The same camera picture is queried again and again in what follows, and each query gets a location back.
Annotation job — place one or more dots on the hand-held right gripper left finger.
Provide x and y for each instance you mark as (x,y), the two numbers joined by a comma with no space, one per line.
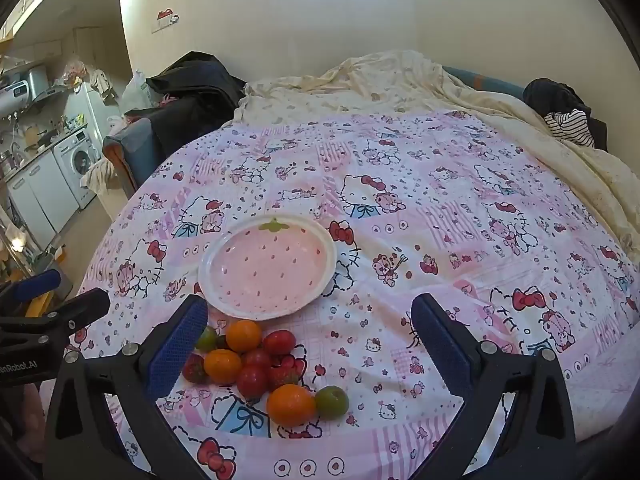
(177,355)

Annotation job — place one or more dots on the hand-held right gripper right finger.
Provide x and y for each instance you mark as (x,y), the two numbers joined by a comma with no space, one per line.
(442,350)

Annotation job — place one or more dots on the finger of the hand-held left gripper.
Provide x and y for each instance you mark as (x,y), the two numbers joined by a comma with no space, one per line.
(37,285)
(80,310)

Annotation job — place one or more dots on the red strawberry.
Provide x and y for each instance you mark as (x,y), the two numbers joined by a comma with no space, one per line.
(286,375)
(194,369)

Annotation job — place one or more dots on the green plum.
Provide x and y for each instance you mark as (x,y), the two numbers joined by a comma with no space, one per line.
(205,339)
(331,401)

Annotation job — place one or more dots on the dark purple grape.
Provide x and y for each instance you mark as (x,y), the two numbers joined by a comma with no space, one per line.
(221,342)

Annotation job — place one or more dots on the orange mandarin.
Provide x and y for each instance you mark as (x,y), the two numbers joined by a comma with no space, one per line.
(292,405)
(244,335)
(222,366)

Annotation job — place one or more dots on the red cherry tomato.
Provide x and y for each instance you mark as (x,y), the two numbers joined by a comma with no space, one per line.
(252,381)
(256,357)
(279,342)

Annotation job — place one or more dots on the pink strawberry-print plate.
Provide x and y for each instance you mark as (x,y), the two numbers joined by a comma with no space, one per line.
(270,270)

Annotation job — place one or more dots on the white kitchen cabinet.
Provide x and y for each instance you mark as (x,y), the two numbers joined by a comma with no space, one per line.
(35,195)

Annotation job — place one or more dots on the cream cloth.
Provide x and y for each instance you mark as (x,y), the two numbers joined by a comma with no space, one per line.
(100,177)

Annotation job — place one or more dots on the white washing machine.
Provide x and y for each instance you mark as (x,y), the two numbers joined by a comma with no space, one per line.
(75,165)

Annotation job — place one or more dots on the pink cartoon printed blanket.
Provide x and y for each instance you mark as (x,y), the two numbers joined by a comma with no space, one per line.
(425,220)

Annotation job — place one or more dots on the blue grey sofa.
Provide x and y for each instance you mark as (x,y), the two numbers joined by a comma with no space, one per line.
(137,155)

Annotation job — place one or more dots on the white refrigerator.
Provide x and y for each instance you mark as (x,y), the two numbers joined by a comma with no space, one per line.
(92,105)

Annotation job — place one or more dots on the white water heater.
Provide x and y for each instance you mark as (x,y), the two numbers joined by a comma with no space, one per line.
(15,92)

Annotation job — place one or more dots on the silver range hood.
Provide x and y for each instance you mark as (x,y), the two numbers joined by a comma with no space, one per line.
(37,80)

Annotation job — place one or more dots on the white plastic bag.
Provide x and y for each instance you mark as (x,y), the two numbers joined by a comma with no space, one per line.
(135,90)

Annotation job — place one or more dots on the striped garment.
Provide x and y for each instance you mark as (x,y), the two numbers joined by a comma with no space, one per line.
(572,127)

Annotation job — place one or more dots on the black jacket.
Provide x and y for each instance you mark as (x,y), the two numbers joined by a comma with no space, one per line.
(197,80)

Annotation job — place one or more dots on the cream duvet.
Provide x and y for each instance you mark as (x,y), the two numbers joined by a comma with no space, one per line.
(390,85)

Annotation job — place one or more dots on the blue cushion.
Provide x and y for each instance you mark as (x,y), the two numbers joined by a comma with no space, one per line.
(490,81)

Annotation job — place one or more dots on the red white wall sticker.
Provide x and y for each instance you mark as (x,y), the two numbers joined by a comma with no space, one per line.
(167,17)

